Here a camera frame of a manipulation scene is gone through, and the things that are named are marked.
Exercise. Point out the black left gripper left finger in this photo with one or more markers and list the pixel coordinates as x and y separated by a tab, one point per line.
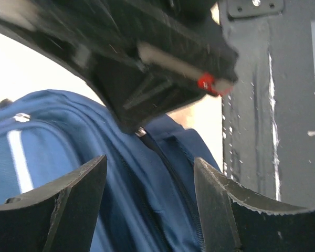
58	216

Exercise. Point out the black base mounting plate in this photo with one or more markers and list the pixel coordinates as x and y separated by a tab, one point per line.
269	116

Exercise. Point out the navy blue backpack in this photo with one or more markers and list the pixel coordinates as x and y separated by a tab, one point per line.
149	201

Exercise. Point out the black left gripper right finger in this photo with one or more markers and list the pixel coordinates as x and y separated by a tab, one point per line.
235	218

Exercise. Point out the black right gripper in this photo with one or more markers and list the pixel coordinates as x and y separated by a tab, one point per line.
133	93

